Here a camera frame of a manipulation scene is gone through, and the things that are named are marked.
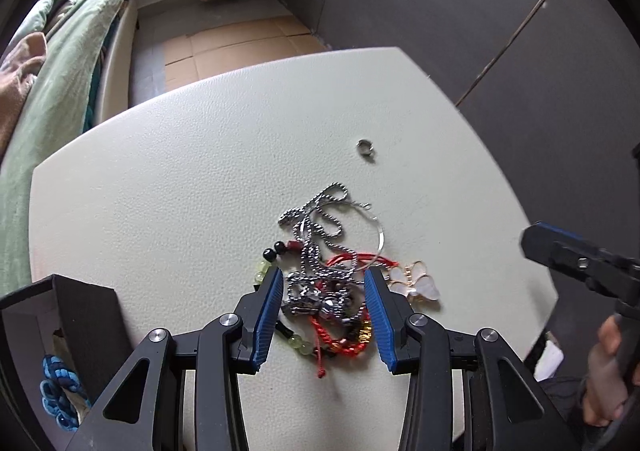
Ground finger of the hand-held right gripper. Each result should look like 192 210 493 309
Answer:
520 221 640 301

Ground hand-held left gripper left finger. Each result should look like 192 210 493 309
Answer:
65 267 286 451

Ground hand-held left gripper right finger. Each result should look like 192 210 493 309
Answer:
364 267 586 451

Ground silver chain necklace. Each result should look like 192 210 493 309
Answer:
277 183 366 321

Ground black jewelry box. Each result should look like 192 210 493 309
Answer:
0 273 137 451

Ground person's right hand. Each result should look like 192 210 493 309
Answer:
582 313 640 428

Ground white butterfly brooch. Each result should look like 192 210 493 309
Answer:
389 261 442 303

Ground person's dark clothing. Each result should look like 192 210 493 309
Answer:
537 375 588 434

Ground thin silver hoop bangle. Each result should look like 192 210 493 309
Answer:
320 198 386 257

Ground flat cardboard sheets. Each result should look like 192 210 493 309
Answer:
162 15 329 92

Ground green blanket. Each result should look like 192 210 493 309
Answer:
0 0 137 294

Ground brown cloth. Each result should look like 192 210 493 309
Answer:
0 31 49 159

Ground red braided bracelet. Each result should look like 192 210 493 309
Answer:
309 313 373 378

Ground green and black beaded bracelet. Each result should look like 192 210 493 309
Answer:
252 240 314 358

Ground red cord bracelet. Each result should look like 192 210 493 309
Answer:
325 252 401 277

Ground blue braided bracelet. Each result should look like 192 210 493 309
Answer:
39 353 94 433

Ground white bed frame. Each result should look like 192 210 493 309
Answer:
94 0 140 126

